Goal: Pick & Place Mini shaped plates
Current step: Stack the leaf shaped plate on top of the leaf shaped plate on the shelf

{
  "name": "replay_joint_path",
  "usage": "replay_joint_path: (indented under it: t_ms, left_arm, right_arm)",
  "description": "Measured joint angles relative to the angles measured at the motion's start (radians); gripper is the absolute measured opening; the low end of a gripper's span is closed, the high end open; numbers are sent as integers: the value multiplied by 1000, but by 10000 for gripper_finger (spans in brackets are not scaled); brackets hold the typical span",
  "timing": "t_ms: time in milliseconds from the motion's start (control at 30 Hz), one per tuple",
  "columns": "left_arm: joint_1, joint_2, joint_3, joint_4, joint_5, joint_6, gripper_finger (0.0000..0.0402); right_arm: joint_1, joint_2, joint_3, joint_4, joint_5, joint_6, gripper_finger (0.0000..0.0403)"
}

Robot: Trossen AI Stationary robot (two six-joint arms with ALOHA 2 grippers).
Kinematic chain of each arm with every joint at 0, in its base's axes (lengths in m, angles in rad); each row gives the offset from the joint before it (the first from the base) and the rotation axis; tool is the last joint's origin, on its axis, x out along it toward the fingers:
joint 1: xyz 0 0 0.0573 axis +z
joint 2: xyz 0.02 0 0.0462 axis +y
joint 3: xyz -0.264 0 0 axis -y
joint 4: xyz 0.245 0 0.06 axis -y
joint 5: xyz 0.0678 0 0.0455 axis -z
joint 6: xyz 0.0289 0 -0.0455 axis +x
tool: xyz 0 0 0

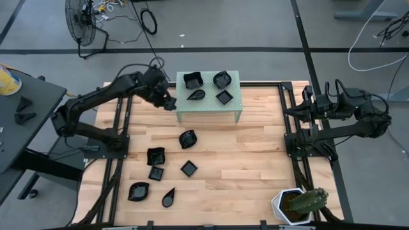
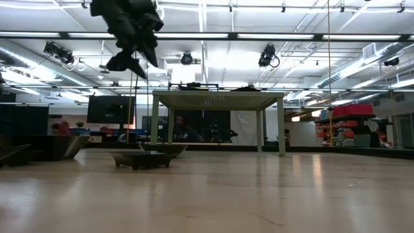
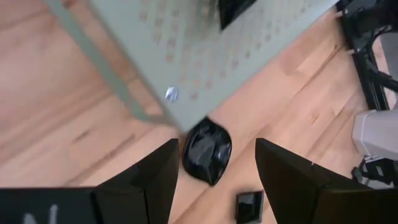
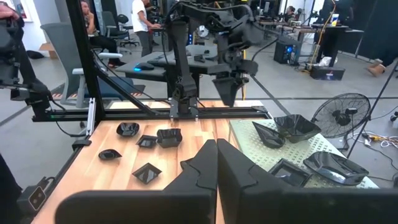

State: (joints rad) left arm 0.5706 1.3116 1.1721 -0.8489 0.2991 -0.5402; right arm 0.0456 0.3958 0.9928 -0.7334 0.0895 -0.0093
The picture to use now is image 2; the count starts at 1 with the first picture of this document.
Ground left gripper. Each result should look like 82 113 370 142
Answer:
113 0 165 69

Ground black monitor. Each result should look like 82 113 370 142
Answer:
86 94 136 125

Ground black backdrop curtain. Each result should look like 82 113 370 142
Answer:
173 110 232 144

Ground black tripod device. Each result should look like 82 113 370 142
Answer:
210 128 239 144

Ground black partition panel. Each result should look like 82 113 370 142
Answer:
0 93 50 135

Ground white curtain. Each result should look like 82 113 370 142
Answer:
230 110 259 146

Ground LED light bar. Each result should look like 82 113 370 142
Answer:
0 31 414 42

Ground storage rack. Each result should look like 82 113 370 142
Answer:
315 113 394 149

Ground red storage bins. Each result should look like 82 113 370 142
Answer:
332 103 375 117

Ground round black camera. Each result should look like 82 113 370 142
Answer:
180 51 194 66

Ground thin black rig frame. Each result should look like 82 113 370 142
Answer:
167 82 221 92

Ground black camera with cable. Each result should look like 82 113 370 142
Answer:
43 41 87 72
257 44 281 69

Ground yellow hanging cable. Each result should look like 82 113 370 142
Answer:
327 0 333 146

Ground silver ventilation duct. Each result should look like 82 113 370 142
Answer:
318 41 414 90

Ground black aluminium rig frame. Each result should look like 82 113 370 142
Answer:
82 142 414 161

